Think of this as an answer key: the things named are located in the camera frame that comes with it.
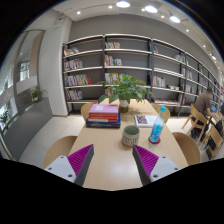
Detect wooden chair near left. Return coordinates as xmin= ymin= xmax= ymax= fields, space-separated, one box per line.
xmin=43 ymin=136 xmax=77 ymax=168

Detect clear plastic water bottle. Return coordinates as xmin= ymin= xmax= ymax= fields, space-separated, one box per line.
xmin=149 ymin=106 xmax=166 ymax=141

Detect pink top book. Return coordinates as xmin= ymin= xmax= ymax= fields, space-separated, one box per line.
xmin=89 ymin=104 xmax=118 ymax=114

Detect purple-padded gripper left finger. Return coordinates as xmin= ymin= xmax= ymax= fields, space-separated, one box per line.
xmin=45 ymin=144 xmax=94 ymax=186

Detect wooden chair right foreground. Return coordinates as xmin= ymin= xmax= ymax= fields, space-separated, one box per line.
xmin=201 ymin=125 xmax=224 ymax=160

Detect dark blue bottom book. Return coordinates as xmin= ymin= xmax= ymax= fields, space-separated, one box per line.
xmin=86 ymin=119 xmax=120 ymax=128

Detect wooden chair near right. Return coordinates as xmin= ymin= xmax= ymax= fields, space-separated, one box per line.
xmin=173 ymin=132 xmax=201 ymax=165

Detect small plant on ledge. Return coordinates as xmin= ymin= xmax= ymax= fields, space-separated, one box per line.
xmin=31 ymin=86 xmax=46 ymax=102

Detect seated man brown shirt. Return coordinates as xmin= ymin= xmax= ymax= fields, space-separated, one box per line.
xmin=194 ymin=87 xmax=216 ymax=117

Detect round red coaster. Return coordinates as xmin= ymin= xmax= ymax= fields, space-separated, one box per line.
xmin=148 ymin=137 xmax=161 ymax=144

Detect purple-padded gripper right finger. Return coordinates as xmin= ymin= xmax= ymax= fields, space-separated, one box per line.
xmin=133 ymin=145 xmax=180 ymax=186

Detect red book in stack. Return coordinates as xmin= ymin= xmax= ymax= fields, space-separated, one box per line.
xmin=89 ymin=113 xmax=118 ymax=122

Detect open magazine on table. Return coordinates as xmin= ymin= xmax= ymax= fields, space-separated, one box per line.
xmin=135 ymin=114 xmax=156 ymax=127

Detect large grey bookshelf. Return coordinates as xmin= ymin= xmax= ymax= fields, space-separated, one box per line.
xmin=62 ymin=34 xmax=222 ymax=115

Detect wooden chair far right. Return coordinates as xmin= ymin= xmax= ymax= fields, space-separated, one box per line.
xmin=151 ymin=103 xmax=171 ymax=124

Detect wooden chair behind man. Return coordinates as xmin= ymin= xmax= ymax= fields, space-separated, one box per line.
xmin=183 ymin=105 xmax=207 ymax=134

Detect potted green plant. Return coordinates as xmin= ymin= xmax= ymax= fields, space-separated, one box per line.
xmin=98 ymin=73 xmax=155 ymax=113

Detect grey-green ceramic cup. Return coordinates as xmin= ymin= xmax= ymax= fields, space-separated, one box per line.
xmin=122 ymin=125 xmax=140 ymax=146

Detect wooden chair far left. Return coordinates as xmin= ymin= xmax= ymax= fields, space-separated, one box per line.
xmin=81 ymin=103 xmax=93 ymax=119

